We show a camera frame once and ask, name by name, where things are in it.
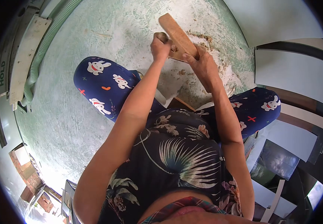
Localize person's right hand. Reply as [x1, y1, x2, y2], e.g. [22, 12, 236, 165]
[182, 44, 223, 94]

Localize person's left hand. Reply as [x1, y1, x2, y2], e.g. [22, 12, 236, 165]
[150, 32, 174, 62]

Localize person's left fingers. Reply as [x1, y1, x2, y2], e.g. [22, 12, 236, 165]
[153, 32, 174, 54]

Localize person's right thumb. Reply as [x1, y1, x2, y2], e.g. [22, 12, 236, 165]
[183, 53, 197, 64]

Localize person's right fingers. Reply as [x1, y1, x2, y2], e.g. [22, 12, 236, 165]
[196, 44, 210, 58]

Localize small brown tool handle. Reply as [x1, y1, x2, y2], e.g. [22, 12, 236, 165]
[154, 32, 170, 44]

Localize long wooden block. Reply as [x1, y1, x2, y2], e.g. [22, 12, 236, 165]
[158, 13, 200, 60]

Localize flat wooden piece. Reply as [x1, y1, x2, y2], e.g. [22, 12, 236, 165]
[168, 43, 207, 63]

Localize pile of sawdust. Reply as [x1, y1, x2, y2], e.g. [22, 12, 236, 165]
[175, 30, 253, 98]

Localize low wooden stool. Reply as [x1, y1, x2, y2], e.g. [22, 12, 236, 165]
[154, 89, 197, 112]

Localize person's legs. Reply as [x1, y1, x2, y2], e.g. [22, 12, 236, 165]
[73, 56, 281, 140]

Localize large white board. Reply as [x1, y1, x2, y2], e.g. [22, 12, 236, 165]
[223, 0, 323, 48]
[254, 49, 323, 107]

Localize person's body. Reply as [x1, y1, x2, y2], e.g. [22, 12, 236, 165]
[73, 108, 256, 224]

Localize long white panel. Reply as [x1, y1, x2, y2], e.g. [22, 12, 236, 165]
[9, 14, 53, 111]

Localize stack of white and dark boards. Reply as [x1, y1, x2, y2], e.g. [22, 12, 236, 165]
[244, 87, 323, 223]

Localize grey machine with green label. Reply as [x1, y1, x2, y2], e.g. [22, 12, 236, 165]
[0, 0, 28, 149]

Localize red brick structure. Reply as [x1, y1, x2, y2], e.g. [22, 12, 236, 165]
[9, 143, 56, 214]

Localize green corrugated hose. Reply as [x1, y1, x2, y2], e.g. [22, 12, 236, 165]
[20, 0, 84, 107]

